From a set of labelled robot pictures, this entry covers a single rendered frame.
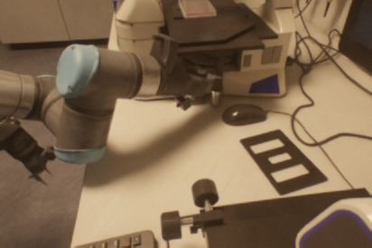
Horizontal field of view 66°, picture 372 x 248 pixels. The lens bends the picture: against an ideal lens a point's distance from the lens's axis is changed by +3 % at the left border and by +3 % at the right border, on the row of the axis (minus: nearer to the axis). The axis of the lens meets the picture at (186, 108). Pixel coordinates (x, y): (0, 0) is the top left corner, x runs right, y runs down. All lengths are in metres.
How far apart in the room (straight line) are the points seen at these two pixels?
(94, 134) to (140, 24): 0.29
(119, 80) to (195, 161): 0.24
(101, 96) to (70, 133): 0.09
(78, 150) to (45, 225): 1.04
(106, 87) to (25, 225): 1.18
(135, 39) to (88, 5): 2.22
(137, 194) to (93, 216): 0.09
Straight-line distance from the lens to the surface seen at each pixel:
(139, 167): 0.61
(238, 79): 0.79
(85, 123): 0.51
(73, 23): 2.99
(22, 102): 0.61
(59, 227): 1.52
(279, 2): 0.83
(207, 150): 0.64
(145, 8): 0.68
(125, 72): 0.50
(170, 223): 0.42
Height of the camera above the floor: 1.20
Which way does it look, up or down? 37 degrees down
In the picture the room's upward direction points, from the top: 1 degrees counter-clockwise
